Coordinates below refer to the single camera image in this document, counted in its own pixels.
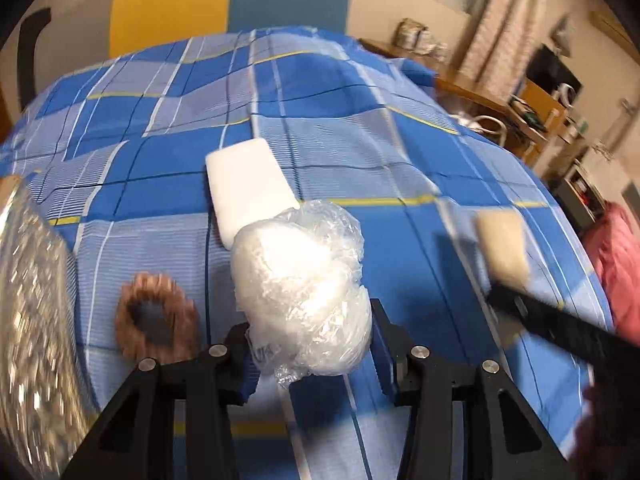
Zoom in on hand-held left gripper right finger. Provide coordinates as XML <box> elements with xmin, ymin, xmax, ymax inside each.
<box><xmin>369</xmin><ymin>299</ymin><xmax>577</xmax><ymax>480</ymax></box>

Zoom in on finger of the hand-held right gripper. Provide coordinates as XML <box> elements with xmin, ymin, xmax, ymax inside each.
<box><xmin>486</xmin><ymin>280</ymin><xmax>640</xmax><ymax>378</ymax></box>

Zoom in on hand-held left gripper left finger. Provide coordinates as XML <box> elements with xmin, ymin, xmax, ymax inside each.
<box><xmin>60</xmin><ymin>322</ymin><xmax>260</xmax><ymax>480</ymax></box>

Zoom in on beige sponge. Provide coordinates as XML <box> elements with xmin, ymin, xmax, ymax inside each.
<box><xmin>474</xmin><ymin>210</ymin><xmax>532</xmax><ymax>288</ymax></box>

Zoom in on clear plastic bag of stuffing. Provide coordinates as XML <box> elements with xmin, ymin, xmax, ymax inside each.
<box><xmin>230</xmin><ymin>199</ymin><xmax>373</xmax><ymax>392</ymax></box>

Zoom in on pink cloth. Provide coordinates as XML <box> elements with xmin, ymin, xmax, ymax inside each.
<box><xmin>581</xmin><ymin>201</ymin><xmax>640</xmax><ymax>348</ymax></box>

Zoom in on brown scrunchie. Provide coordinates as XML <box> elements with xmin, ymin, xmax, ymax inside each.
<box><xmin>115</xmin><ymin>271</ymin><xmax>201</xmax><ymax>362</ymax></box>

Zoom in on white foam block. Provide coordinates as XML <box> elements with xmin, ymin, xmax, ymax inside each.
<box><xmin>205</xmin><ymin>138</ymin><xmax>301</xmax><ymax>252</ymax></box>

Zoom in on black monitor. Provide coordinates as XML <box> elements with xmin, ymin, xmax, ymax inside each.
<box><xmin>526</xmin><ymin>44</ymin><xmax>584</xmax><ymax>107</ymax></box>

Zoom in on wooden desk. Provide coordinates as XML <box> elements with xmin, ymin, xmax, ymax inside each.
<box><xmin>359</xmin><ymin>39</ymin><xmax>551</xmax><ymax>153</ymax></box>

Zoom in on blue checked blanket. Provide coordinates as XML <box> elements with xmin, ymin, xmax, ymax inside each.
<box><xmin>0</xmin><ymin>27</ymin><xmax>616</xmax><ymax>480</ymax></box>

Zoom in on checked curtain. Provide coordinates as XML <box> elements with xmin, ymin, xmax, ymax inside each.
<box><xmin>457</xmin><ymin>0</ymin><xmax>553</xmax><ymax>93</ymax></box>

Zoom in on packets on desk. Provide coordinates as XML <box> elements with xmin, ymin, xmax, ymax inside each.
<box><xmin>396</xmin><ymin>18</ymin><xmax>447</xmax><ymax>62</ymax></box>

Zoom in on yellow and teal headboard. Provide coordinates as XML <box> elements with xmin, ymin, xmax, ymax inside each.
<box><xmin>109</xmin><ymin>0</ymin><xmax>353</xmax><ymax>58</ymax></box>

